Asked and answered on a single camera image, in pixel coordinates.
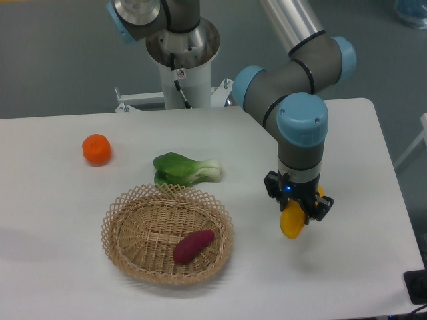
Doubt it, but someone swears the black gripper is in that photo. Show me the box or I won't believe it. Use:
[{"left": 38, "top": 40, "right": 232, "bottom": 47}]
[{"left": 263, "top": 171, "right": 334, "bottom": 224}]

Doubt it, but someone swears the yellow mango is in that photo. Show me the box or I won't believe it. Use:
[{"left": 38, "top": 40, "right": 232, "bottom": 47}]
[{"left": 280, "top": 199, "right": 306, "bottom": 239}]

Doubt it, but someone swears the blue object in background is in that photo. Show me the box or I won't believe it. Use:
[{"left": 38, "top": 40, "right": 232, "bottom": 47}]
[{"left": 394, "top": 0, "right": 426, "bottom": 29}]

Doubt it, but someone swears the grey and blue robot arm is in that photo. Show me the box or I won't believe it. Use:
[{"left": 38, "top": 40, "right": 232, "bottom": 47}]
[{"left": 107, "top": 1, "right": 356, "bottom": 225}]

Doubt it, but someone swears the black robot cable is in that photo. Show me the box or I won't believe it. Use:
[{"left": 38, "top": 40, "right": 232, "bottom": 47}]
[{"left": 169, "top": 52, "right": 193, "bottom": 109}]

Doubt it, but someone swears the purple sweet potato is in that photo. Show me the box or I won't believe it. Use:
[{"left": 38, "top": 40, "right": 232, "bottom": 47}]
[{"left": 173, "top": 230, "right": 215, "bottom": 264}]

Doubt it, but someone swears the green bok choy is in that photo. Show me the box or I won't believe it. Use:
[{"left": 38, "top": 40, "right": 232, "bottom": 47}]
[{"left": 153, "top": 152, "right": 222, "bottom": 187}]

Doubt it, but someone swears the white furniture frame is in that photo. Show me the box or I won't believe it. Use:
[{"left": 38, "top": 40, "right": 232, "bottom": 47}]
[{"left": 394, "top": 113, "right": 426, "bottom": 174}]

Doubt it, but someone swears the woven wicker basket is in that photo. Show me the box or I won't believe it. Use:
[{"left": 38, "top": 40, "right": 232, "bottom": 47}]
[{"left": 101, "top": 184, "right": 234, "bottom": 285}]

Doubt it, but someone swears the orange tangerine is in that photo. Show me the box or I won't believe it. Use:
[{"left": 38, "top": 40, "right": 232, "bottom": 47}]
[{"left": 82, "top": 133, "right": 112, "bottom": 166}]

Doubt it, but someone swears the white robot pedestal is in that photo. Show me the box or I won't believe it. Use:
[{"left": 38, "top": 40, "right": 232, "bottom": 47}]
[{"left": 115, "top": 18, "right": 233, "bottom": 112}]

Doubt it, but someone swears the black box at table edge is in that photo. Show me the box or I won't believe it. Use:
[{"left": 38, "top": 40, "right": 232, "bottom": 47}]
[{"left": 403, "top": 269, "right": 426, "bottom": 305}]

